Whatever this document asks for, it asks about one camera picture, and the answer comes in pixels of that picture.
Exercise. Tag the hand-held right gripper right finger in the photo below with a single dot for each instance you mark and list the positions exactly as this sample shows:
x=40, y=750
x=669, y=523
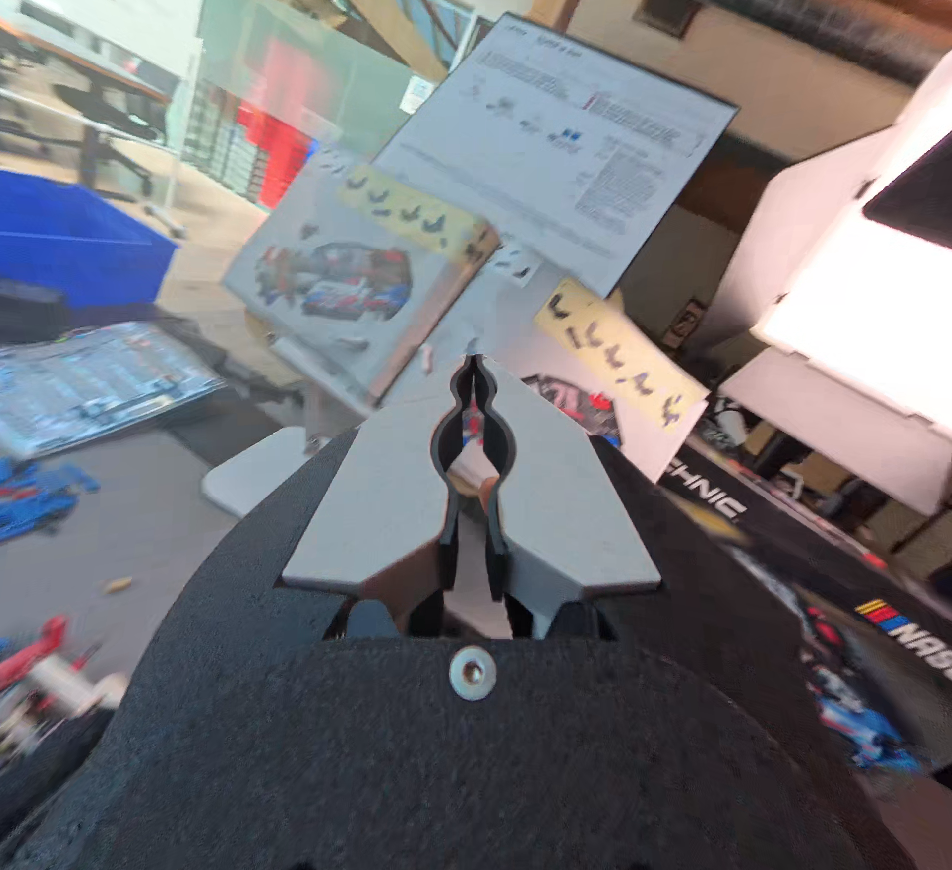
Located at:
x=580, y=513

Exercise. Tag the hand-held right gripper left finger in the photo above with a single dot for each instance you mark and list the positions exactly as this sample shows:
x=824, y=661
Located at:
x=372, y=513

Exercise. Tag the toy race car model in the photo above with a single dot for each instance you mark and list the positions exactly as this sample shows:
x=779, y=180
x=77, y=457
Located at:
x=52, y=684

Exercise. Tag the grey desk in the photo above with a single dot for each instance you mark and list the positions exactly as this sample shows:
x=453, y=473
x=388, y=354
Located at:
x=149, y=550

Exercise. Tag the white monitor stand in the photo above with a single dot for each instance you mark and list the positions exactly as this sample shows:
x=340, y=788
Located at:
x=253, y=476

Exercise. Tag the instruction booklet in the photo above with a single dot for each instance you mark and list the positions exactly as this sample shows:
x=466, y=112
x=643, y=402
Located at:
x=357, y=275

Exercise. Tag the black product box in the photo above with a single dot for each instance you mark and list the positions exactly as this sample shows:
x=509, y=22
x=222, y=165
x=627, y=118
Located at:
x=818, y=624

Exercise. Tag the holographic sticker sheet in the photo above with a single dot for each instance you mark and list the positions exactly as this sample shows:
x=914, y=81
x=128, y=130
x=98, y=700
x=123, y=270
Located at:
x=97, y=386

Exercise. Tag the pile of blue pins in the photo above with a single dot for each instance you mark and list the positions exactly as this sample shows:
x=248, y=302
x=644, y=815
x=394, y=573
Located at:
x=37, y=498

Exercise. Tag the white light panel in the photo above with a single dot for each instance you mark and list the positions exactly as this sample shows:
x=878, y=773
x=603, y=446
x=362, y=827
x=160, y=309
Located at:
x=855, y=275

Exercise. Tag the stack of red and blue bins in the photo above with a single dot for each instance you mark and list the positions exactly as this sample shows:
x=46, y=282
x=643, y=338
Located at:
x=275, y=133

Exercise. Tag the blue plastic bin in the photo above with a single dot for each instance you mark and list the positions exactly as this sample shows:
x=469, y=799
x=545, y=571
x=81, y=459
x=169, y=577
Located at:
x=74, y=237

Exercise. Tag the black office chair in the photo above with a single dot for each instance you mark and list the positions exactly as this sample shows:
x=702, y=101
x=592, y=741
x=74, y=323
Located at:
x=111, y=118

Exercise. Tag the wooden long table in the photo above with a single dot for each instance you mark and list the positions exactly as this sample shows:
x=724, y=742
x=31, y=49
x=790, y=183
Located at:
x=74, y=51

